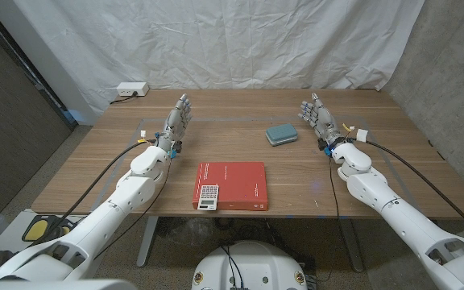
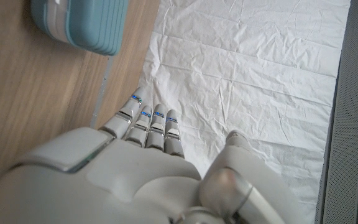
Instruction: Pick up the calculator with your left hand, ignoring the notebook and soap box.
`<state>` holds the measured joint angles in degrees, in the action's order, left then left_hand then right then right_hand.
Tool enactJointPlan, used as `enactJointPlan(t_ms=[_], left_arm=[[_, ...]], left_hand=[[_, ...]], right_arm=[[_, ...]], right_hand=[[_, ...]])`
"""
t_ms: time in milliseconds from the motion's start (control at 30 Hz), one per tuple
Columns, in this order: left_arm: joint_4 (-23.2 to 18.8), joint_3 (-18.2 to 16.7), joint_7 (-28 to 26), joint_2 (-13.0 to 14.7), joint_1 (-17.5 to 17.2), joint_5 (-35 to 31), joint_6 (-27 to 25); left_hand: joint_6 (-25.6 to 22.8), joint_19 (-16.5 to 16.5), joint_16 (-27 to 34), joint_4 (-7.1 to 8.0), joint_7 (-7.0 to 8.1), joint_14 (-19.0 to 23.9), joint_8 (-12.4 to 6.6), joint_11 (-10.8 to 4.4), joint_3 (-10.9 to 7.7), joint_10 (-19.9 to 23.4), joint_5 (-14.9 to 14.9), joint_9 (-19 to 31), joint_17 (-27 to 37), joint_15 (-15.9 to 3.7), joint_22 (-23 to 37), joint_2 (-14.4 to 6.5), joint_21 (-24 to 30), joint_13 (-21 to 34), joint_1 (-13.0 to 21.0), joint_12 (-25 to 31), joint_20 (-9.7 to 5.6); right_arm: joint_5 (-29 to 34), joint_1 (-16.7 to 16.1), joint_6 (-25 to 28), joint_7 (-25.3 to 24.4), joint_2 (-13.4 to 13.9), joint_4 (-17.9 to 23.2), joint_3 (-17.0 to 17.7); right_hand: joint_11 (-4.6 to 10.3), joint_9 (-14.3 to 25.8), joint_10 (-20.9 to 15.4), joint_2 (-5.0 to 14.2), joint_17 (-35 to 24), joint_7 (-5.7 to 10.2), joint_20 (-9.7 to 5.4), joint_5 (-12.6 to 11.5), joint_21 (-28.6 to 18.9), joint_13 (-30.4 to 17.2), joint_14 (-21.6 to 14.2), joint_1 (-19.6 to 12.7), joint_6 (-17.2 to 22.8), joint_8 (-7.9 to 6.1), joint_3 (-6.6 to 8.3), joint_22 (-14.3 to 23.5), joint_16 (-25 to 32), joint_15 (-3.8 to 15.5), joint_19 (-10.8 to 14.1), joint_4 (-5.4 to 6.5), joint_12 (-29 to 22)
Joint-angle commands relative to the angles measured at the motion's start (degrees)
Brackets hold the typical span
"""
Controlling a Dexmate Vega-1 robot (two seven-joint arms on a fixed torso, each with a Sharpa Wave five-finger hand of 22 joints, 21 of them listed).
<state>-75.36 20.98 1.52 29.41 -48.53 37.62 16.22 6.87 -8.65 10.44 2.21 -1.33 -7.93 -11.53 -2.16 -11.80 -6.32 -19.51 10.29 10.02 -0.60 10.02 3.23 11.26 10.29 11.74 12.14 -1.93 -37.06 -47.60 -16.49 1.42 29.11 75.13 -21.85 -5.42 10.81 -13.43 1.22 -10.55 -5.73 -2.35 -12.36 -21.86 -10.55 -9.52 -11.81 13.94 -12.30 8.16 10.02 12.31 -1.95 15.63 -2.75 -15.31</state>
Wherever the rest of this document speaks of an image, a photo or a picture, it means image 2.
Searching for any teal sponge block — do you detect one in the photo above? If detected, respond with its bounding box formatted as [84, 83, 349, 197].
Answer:
[30, 0, 130, 57]

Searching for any white backdrop cloth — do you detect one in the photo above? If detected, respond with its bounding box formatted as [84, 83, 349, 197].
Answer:
[137, 0, 352, 224]

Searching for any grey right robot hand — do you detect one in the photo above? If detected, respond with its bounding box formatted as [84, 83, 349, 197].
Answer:
[0, 86, 311, 224]

